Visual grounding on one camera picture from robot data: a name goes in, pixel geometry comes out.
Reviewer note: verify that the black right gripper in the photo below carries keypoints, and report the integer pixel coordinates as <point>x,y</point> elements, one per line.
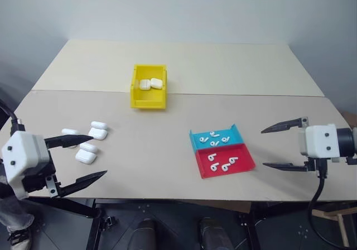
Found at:
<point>314,165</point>

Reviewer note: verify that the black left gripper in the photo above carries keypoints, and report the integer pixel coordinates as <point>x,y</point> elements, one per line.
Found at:
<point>39,178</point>

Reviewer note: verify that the yellow plastic bin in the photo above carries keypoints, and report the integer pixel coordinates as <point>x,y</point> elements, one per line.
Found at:
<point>149,100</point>

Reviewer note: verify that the black metal table strut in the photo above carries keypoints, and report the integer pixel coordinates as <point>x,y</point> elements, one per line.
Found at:
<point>72,206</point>

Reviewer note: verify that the red plastic tray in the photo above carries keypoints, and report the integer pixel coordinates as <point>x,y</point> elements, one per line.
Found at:
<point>242,165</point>

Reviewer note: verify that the blue plastic tray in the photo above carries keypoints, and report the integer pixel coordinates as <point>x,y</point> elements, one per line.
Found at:
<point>235,138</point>

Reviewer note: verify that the white earbud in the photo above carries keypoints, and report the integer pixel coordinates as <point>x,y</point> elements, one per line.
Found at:
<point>225,139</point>
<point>202,140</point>
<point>214,143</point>
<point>214,134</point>
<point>211,157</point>
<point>232,160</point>
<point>225,167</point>
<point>214,167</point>

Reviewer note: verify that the black metal table leg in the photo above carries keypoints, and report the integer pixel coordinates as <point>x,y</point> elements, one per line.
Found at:
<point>94,233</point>

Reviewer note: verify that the person leg in grey jeans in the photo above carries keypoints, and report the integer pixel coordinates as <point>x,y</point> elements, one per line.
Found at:
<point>14,213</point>

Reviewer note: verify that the white and black sneaker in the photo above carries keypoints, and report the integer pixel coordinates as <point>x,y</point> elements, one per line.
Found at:
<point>19,237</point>

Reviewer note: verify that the dark rounded shape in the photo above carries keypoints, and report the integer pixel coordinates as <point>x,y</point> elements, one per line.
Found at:
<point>210,234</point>
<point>146,234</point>

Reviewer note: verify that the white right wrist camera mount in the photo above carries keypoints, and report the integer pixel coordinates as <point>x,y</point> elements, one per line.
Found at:
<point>320,141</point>

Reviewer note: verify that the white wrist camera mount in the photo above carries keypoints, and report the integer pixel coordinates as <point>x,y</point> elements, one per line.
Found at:
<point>320,141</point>
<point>23,155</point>

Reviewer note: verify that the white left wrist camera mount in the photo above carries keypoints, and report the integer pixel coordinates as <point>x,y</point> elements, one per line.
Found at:
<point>23,155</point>

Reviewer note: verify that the light wooden frame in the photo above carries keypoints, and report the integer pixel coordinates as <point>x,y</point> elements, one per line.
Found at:
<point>338,215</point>

